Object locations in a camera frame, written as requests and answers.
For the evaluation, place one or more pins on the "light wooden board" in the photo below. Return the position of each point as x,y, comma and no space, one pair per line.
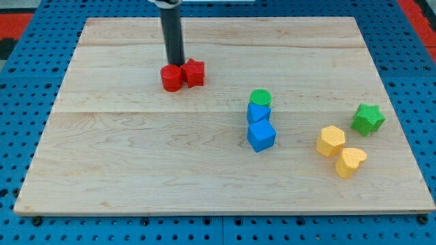
117,144

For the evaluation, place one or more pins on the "blue triangle block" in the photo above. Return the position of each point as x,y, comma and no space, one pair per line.
257,113

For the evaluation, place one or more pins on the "blue cube block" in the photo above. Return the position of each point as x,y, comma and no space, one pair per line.
261,135

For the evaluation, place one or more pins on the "green cylinder block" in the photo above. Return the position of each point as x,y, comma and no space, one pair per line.
260,96

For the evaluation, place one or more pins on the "red star block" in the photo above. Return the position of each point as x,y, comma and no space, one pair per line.
193,73

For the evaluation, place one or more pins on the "red cylinder block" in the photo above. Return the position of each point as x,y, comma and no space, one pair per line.
171,78

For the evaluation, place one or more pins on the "yellow hexagon block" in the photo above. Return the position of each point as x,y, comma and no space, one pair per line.
330,141

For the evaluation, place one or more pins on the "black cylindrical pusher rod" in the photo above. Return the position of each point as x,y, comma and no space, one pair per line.
172,32

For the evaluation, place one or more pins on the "yellow heart block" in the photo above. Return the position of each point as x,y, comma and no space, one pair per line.
349,161

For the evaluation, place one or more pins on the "green star block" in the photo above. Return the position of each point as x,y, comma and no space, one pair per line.
367,119

